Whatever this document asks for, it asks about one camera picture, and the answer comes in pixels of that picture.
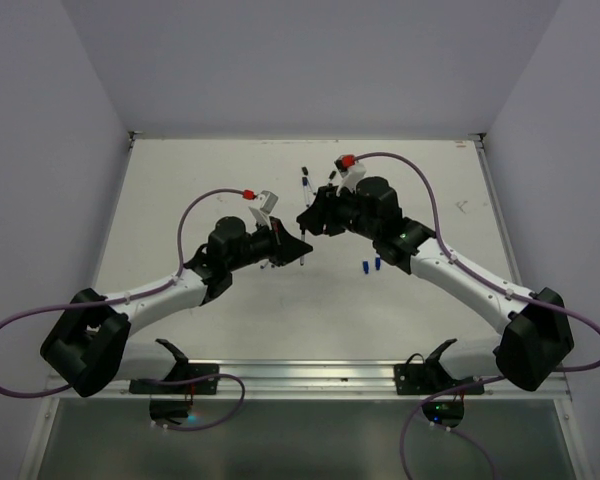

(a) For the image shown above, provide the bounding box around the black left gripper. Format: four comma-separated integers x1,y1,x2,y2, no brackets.
227,215,312,272

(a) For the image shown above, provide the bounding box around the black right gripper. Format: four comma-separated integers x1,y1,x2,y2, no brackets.
297,180,380,240

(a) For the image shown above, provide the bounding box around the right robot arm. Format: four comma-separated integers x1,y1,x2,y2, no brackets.
297,177,574,393

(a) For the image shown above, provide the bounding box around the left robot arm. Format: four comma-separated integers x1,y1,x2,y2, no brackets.
40,216,313,397

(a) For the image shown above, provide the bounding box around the black marker diagonal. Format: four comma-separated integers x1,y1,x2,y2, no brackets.
326,170,337,187

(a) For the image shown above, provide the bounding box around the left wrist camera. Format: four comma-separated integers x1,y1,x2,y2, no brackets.
249,190,278,228

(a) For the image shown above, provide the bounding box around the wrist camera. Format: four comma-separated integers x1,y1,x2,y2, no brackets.
249,190,278,228
334,154,367,195

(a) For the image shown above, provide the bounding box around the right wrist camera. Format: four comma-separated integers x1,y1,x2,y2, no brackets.
334,154,367,195

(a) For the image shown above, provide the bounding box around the aluminium front rail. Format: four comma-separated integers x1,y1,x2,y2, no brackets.
52,360,570,402

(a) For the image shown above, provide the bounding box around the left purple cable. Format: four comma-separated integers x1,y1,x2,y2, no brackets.
0,187,259,432

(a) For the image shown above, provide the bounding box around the purple cable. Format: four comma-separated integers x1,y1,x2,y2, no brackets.
0,187,259,432
342,151,600,480

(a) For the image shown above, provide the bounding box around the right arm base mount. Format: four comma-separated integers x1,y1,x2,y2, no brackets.
393,339,484,429

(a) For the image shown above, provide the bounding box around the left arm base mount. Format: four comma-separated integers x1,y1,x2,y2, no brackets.
129,339,220,429

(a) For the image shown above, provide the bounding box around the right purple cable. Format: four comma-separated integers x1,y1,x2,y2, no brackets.
342,151,600,480

